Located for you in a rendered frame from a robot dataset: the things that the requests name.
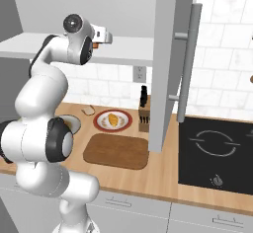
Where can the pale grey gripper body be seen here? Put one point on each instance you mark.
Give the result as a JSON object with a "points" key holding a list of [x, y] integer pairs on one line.
{"points": [[108, 38]]}

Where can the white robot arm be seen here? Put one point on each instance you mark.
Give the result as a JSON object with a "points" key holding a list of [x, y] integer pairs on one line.
{"points": [[39, 98]]}

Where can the orange jar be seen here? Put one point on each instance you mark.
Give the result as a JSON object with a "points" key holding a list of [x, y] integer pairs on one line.
{"points": [[95, 45]]}

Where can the grey cabinet door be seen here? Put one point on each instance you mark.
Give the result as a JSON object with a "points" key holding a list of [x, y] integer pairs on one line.
{"points": [[164, 62]]}

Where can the golden croissant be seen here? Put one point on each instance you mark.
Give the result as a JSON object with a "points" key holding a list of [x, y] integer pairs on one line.
{"points": [[113, 119]]}

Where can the grey tall cabinet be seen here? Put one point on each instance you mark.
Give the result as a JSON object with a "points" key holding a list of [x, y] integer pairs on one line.
{"points": [[10, 79]]}

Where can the brown wooden cutting board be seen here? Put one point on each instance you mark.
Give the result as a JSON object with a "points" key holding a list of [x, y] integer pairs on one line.
{"points": [[117, 151]]}

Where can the wooden knife block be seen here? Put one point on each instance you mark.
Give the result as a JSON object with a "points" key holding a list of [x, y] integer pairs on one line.
{"points": [[144, 112]]}

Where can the red rimmed plate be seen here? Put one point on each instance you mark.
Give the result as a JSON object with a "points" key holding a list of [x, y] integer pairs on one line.
{"points": [[100, 122]]}

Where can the white plate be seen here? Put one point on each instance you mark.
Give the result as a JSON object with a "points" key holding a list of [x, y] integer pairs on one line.
{"points": [[75, 122]]}

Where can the orange pastry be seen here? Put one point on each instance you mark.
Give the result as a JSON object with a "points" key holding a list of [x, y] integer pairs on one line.
{"points": [[68, 123]]}

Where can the brown hanging tool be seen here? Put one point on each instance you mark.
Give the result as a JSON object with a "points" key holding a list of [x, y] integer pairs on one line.
{"points": [[251, 78]]}

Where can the black hob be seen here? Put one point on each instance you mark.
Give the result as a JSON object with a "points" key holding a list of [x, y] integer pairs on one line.
{"points": [[214, 154]]}

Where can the grey drawer front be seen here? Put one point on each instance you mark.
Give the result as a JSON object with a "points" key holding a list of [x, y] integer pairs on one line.
{"points": [[19, 207], [131, 215], [204, 222]]}

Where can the grey hob knob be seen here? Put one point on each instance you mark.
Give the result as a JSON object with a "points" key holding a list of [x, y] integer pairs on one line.
{"points": [[217, 180]]}

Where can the grey wall cabinet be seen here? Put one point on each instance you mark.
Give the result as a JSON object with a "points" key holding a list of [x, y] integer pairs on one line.
{"points": [[128, 49]]}

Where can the grey wall outlet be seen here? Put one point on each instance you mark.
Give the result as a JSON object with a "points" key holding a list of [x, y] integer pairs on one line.
{"points": [[139, 74]]}

